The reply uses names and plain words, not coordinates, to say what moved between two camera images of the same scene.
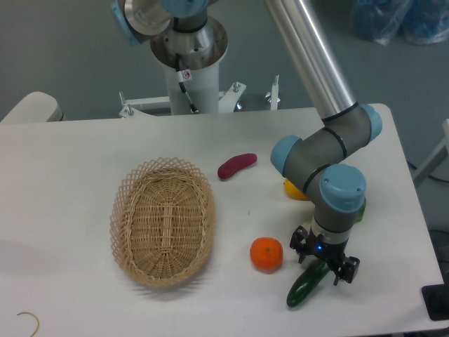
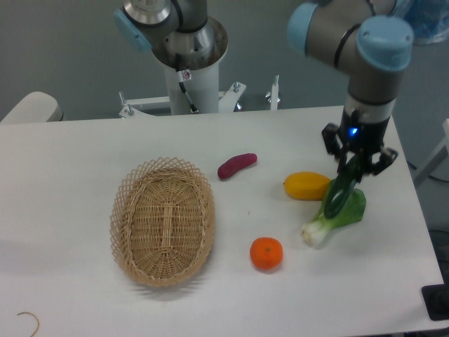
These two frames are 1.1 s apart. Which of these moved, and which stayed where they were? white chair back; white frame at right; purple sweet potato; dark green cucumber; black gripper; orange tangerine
Moved: black gripper; dark green cucumber
Stayed: orange tangerine; white chair back; white frame at right; purple sweet potato
